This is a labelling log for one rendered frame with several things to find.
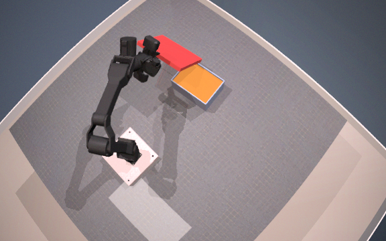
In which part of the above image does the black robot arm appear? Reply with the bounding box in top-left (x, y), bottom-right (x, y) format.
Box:
top-left (86, 37), bottom-right (161, 165)

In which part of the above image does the red lid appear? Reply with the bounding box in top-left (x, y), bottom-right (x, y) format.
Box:
top-left (153, 35), bottom-right (202, 72)

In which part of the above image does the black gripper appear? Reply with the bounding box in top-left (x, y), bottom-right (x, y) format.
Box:
top-left (133, 35), bottom-right (160, 82)

